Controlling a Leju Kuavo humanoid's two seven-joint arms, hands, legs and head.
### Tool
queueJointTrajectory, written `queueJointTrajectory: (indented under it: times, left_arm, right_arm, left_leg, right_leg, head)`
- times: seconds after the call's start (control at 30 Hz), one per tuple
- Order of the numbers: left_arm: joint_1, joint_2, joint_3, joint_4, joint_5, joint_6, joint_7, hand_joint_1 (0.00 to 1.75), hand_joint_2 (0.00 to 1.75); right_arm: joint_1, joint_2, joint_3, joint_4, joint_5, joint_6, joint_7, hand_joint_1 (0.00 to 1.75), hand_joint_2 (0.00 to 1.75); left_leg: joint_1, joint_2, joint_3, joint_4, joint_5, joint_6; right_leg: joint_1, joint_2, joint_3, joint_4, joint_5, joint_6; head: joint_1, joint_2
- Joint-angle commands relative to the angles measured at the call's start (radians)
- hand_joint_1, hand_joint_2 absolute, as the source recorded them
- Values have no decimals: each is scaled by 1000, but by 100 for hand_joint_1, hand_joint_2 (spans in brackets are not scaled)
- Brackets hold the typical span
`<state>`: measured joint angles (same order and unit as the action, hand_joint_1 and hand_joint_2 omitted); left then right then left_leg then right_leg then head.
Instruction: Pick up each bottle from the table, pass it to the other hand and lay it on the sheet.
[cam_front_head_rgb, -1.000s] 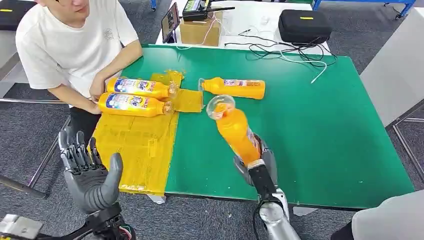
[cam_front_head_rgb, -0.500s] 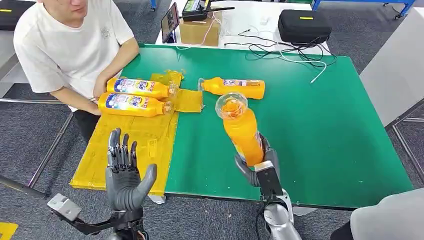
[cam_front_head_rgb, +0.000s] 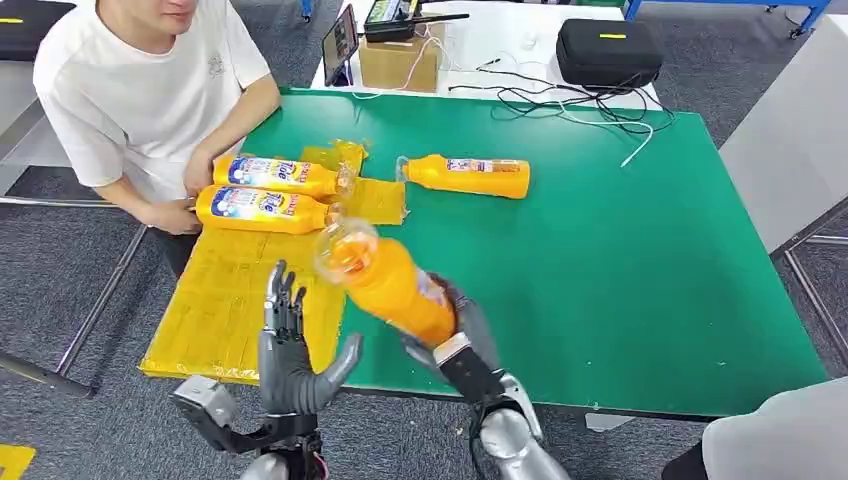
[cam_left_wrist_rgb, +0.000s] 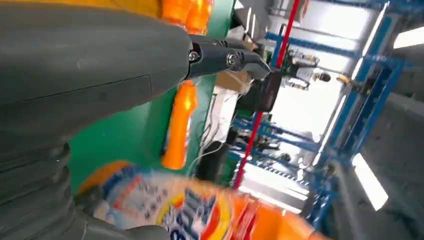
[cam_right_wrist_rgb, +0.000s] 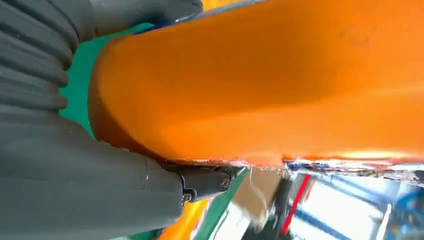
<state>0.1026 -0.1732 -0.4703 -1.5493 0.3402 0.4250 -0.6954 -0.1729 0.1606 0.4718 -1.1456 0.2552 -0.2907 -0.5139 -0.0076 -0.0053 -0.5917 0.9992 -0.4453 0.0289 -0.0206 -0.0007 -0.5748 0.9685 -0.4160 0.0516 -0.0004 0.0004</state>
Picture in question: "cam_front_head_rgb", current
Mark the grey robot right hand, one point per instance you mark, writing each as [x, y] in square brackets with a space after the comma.
[480, 338]

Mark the person's left hand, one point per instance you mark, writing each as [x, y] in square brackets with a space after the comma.
[199, 173]

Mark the person's right hand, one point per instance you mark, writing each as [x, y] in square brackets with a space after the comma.
[173, 217]

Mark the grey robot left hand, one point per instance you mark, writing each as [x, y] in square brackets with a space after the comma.
[285, 371]

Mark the orange drink bottle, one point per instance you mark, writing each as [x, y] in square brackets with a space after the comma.
[470, 175]
[278, 175]
[397, 291]
[265, 210]

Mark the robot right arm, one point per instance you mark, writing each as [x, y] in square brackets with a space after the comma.
[517, 440]

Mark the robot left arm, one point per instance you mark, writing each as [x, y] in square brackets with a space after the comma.
[265, 470]

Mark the yellow sheet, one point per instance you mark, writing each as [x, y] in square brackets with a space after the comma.
[232, 311]

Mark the person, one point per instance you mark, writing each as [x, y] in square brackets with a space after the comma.
[132, 99]

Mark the green table mat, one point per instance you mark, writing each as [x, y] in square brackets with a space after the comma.
[596, 265]

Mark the black tablet on stand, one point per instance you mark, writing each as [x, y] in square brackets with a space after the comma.
[339, 43]

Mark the black case with yellow label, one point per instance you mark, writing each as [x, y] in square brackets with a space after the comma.
[30, 26]

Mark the cardboard box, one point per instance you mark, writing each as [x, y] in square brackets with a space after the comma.
[397, 66]

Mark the black device with antenna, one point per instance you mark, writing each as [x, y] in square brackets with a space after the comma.
[391, 23]

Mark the yellow floor marker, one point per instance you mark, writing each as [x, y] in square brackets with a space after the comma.
[13, 462]

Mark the white table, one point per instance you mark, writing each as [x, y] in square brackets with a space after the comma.
[503, 46]

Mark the black carry case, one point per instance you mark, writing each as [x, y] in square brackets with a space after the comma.
[609, 53]

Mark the pale grey bulky object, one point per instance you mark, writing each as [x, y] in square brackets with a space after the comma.
[782, 437]

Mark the grey side table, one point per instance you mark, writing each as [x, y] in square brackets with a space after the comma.
[788, 132]

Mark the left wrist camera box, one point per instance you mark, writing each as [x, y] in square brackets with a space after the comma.
[202, 401]

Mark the steel table frame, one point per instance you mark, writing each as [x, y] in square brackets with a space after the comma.
[99, 305]

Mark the blue steel frame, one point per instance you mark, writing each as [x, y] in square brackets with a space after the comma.
[729, 3]

